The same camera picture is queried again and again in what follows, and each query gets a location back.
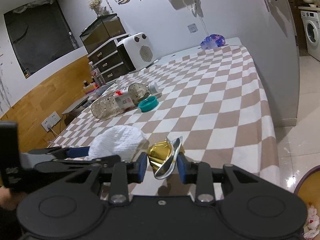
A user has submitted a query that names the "water bottle red label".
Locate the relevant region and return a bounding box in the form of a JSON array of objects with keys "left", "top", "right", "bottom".
[{"left": 89, "top": 61, "right": 105, "bottom": 87}]

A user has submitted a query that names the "yellow trash bin brown rim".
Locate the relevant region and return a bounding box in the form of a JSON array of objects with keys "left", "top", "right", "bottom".
[{"left": 295, "top": 165, "right": 320, "bottom": 239}]

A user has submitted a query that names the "crushed gold can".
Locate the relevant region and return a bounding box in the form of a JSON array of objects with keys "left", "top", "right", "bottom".
[{"left": 147, "top": 137, "right": 184, "bottom": 180}]

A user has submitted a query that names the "grey laptop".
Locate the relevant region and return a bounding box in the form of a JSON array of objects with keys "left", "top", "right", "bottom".
[{"left": 61, "top": 93, "right": 100, "bottom": 115}]

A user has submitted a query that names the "glass fish tank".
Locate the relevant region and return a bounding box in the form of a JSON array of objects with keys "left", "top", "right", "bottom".
[{"left": 80, "top": 14, "right": 126, "bottom": 54}]

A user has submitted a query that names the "teal bottle cap lid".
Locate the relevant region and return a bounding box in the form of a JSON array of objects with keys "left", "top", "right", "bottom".
[{"left": 138, "top": 96, "right": 159, "bottom": 113}]

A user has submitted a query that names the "colourful pop toy box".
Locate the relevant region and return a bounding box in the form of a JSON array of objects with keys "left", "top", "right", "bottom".
[{"left": 83, "top": 80, "right": 99, "bottom": 94}]

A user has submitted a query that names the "purple blue plastic bag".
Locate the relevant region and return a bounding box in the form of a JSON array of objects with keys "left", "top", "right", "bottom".
[{"left": 200, "top": 34, "right": 226, "bottom": 50}]

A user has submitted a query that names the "checkered brown white tablecloth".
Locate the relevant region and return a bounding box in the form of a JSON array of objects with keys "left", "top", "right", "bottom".
[{"left": 53, "top": 46, "right": 280, "bottom": 185}]

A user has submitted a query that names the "person's left hand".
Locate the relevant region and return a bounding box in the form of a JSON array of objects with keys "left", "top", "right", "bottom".
[{"left": 0, "top": 186, "right": 27, "bottom": 210}]

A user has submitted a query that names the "white washing machine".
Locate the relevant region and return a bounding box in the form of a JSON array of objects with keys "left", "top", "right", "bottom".
[{"left": 300, "top": 10, "right": 320, "bottom": 61}]

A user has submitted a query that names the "white space heater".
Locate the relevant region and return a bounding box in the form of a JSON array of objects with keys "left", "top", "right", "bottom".
[{"left": 117, "top": 33, "right": 156, "bottom": 72}]

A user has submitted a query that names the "black white drawer unit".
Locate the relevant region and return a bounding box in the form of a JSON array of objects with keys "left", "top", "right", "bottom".
[{"left": 87, "top": 34, "right": 130, "bottom": 83}]

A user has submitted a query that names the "clear plastic bottle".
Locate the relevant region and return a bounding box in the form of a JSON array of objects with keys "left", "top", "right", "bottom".
[{"left": 91, "top": 81, "right": 162, "bottom": 120}]

